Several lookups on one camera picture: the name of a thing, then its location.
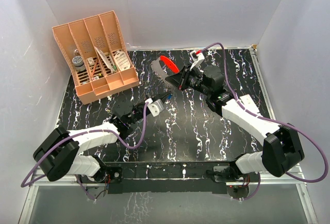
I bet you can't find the white labelled packet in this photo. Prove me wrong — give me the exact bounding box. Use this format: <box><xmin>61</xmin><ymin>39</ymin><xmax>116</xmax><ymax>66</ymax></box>
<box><xmin>113</xmin><ymin>50</ymin><xmax>131</xmax><ymax>71</ymax></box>

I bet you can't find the white and red keyring holder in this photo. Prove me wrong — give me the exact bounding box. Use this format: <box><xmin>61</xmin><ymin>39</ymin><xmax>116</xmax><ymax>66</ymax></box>
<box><xmin>151</xmin><ymin>55</ymin><xmax>179</xmax><ymax>80</ymax></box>

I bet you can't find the orange pencil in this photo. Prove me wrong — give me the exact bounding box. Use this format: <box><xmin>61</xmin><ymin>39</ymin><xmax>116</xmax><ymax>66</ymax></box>
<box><xmin>91</xmin><ymin>58</ymin><xmax>98</xmax><ymax>78</ymax></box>

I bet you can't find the white envelope card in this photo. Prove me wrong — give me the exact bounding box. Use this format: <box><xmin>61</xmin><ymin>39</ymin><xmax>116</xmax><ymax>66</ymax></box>
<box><xmin>94</xmin><ymin>46</ymin><xmax>117</xmax><ymax>73</ymax></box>

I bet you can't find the purple cable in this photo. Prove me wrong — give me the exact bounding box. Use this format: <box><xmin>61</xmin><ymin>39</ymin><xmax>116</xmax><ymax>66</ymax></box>
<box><xmin>200</xmin><ymin>42</ymin><xmax>328</xmax><ymax>201</ymax></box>
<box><xmin>20</xmin><ymin>101</ymin><xmax>149</xmax><ymax>201</ymax></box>

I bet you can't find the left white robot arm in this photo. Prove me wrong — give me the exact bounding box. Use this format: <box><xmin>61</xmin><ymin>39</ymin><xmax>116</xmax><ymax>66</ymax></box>
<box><xmin>33</xmin><ymin>92</ymin><xmax>171</xmax><ymax>182</ymax></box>

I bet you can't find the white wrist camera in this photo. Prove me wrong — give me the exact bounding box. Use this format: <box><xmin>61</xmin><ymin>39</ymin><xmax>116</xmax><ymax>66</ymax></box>
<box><xmin>145</xmin><ymin>98</ymin><xmax>164</xmax><ymax>117</ymax></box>
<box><xmin>190</xmin><ymin>50</ymin><xmax>205</xmax><ymax>70</ymax></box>

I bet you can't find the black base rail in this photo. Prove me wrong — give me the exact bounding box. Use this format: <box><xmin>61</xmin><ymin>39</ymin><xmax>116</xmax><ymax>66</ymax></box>
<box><xmin>83</xmin><ymin>161</ymin><xmax>260</xmax><ymax>198</ymax></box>

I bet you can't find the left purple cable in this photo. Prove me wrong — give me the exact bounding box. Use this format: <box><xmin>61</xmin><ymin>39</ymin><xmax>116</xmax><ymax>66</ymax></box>
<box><xmin>20</xmin><ymin>101</ymin><xmax>149</xmax><ymax>201</ymax></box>

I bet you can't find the orange plastic desk organizer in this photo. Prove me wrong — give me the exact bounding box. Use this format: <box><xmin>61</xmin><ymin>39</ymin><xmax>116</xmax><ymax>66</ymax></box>
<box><xmin>52</xmin><ymin>11</ymin><xmax>139</xmax><ymax>105</ymax></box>

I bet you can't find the grey round tin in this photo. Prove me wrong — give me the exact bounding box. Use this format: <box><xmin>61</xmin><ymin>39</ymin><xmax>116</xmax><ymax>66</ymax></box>
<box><xmin>72</xmin><ymin>56</ymin><xmax>86</xmax><ymax>72</ymax></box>

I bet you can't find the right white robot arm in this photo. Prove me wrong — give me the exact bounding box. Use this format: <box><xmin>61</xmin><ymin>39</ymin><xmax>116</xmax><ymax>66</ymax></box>
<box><xmin>165</xmin><ymin>65</ymin><xmax>305</xmax><ymax>181</ymax></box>

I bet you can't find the small white cardboard box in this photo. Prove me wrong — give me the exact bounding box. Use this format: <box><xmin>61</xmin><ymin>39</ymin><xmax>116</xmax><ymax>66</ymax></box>
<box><xmin>239</xmin><ymin>94</ymin><xmax>259</xmax><ymax>114</ymax></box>

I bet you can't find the small white label box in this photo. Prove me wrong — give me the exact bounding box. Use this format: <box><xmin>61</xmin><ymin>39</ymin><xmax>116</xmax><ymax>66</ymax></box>
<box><xmin>87</xmin><ymin>57</ymin><xmax>95</xmax><ymax>66</ymax></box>

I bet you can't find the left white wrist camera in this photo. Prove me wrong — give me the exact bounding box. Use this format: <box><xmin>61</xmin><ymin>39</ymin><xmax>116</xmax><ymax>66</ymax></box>
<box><xmin>145</xmin><ymin>98</ymin><xmax>164</xmax><ymax>117</ymax></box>

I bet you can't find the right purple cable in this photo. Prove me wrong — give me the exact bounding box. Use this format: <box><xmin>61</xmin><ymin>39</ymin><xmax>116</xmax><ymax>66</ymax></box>
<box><xmin>200</xmin><ymin>42</ymin><xmax>328</xmax><ymax>201</ymax></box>

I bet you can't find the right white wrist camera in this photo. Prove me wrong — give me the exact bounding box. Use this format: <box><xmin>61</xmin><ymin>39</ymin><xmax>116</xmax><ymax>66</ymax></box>
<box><xmin>190</xmin><ymin>50</ymin><xmax>205</xmax><ymax>70</ymax></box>

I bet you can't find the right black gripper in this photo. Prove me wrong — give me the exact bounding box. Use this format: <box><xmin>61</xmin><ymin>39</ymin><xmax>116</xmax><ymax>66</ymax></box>
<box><xmin>166</xmin><ymin>63</ymin><xmax>211</xmax><ymax>97</ymax></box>

